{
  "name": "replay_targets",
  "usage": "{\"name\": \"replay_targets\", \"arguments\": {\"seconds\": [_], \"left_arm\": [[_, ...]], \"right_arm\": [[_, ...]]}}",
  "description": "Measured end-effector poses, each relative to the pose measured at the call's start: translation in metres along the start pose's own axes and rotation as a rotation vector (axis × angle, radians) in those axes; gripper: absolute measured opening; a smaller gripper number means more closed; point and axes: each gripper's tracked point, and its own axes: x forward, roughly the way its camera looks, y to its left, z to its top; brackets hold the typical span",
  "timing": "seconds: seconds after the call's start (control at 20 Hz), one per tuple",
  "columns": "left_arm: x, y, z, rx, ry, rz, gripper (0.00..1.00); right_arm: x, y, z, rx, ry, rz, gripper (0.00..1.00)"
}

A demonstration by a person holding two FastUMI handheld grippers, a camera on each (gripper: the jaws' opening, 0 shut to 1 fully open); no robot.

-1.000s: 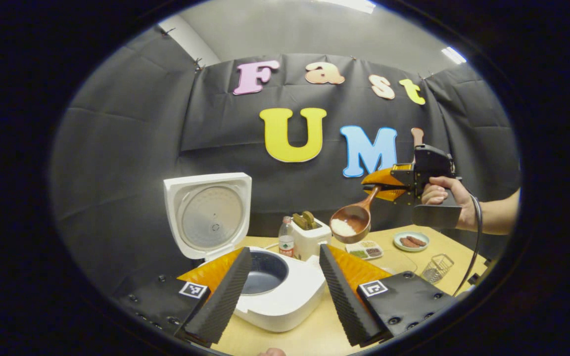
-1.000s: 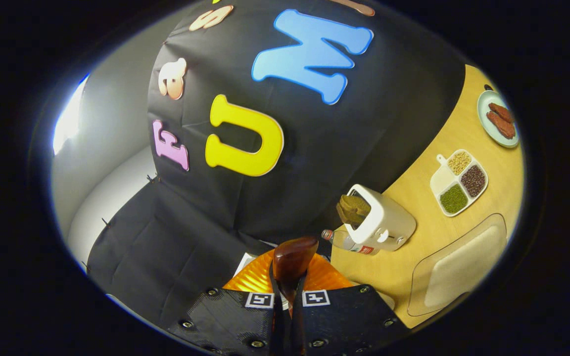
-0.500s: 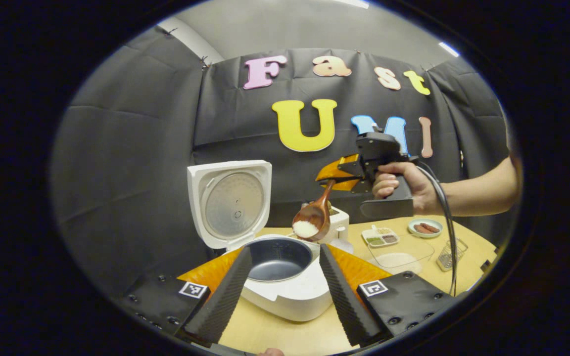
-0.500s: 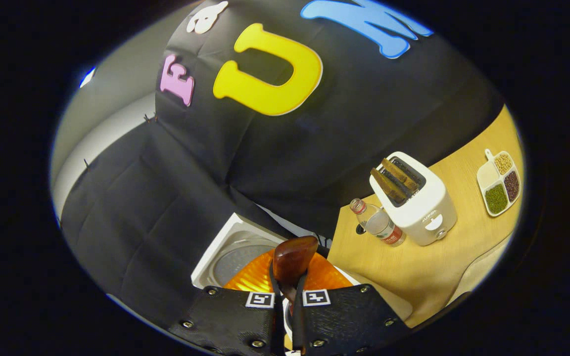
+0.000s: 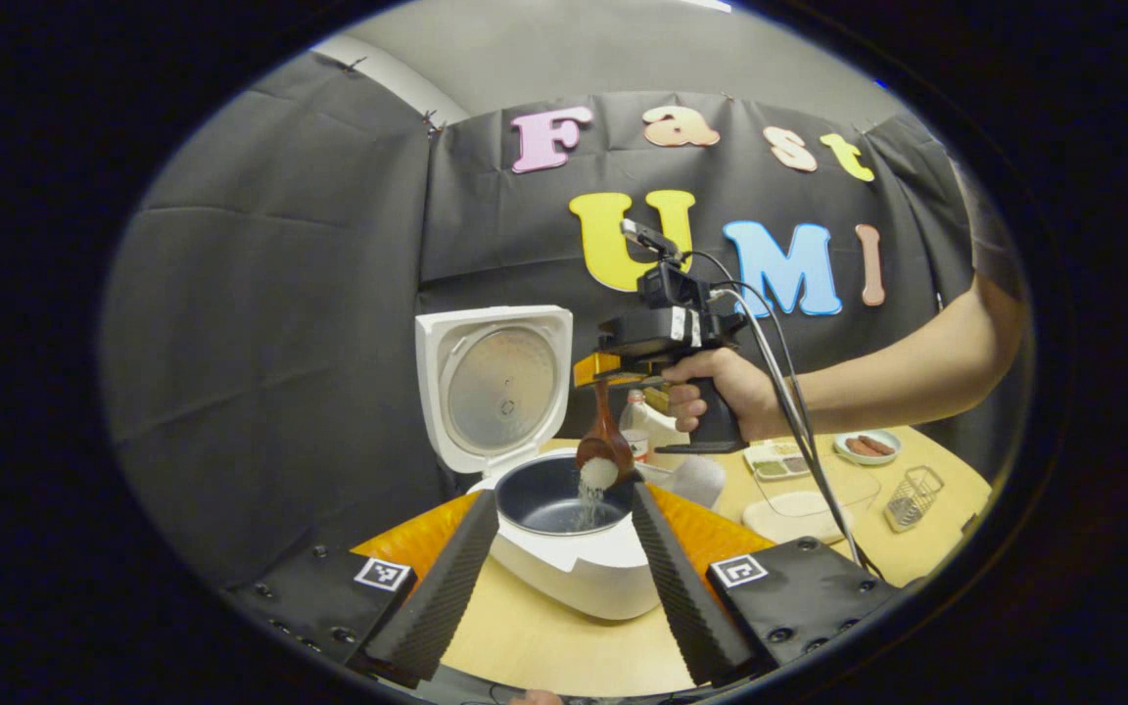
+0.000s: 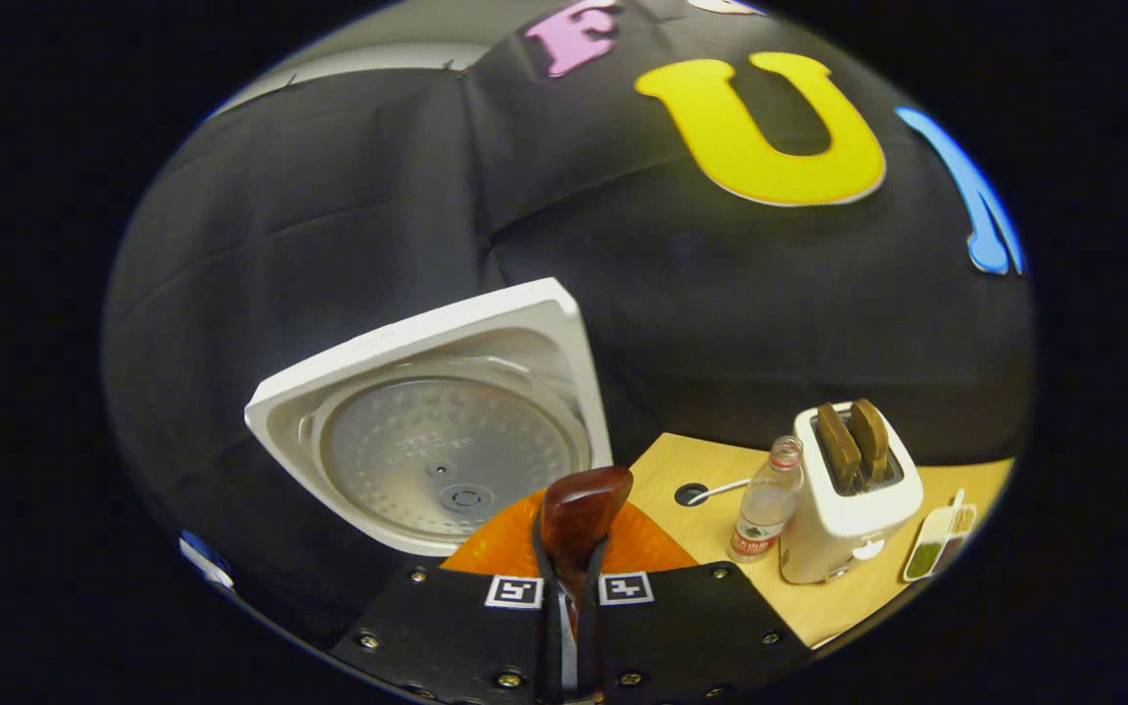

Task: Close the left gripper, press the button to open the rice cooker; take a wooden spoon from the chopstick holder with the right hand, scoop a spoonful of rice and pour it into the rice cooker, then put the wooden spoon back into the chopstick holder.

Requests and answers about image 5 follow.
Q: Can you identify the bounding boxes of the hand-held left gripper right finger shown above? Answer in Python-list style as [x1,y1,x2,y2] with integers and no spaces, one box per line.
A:
[630,481,904,686]

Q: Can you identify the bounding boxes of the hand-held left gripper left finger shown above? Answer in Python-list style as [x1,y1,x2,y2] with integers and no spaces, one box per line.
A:
[231,489,502,686]

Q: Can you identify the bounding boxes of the brown wooden spoon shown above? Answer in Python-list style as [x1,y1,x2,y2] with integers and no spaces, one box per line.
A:
[575,379,636,492]

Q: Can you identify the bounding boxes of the white rice cooker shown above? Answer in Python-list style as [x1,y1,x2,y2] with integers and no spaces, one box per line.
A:
[414,305,664,622]

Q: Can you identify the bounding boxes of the clear glass dish of rice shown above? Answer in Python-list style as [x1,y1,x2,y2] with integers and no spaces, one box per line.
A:
[741,459,882,546]

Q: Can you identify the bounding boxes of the clear plastic bottle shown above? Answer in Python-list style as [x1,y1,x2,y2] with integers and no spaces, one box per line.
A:
[620,389,651,463]

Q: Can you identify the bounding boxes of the white divided bean dish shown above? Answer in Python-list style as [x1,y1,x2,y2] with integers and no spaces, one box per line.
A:
[742,442,813,484]

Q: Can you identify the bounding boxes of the pale green plate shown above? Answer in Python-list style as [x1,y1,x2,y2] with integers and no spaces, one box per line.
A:
[832,428,904,467]

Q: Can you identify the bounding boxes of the black backdrop cloth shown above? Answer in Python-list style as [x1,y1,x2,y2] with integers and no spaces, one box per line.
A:
[99,49,1025,588]

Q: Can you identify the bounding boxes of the black cable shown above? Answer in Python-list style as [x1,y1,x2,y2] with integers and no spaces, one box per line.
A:
[686,250,820,461]

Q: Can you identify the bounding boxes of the grey cable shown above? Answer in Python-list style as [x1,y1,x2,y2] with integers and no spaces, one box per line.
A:
[711,286,864,571]

